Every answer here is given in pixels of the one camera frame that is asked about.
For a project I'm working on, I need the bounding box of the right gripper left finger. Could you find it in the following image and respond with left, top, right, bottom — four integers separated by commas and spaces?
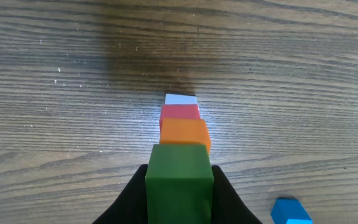
91, 164, 149, 224

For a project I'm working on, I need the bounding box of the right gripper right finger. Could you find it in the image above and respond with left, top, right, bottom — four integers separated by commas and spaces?
211, 164, 264, 224

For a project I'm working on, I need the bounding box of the green cube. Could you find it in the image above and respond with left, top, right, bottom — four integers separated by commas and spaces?
144, 144, 215, 224

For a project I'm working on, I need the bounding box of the blue cube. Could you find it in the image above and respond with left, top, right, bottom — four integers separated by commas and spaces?
270, 198, 314, 224

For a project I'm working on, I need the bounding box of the orange cube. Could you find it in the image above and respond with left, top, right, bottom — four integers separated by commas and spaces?
159, 118, 212, 156

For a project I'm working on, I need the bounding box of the red cube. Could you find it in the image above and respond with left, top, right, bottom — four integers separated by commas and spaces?
158, 104, 202, 130

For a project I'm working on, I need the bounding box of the white cube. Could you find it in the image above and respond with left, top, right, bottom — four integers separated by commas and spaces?
164, 93, 200, 111

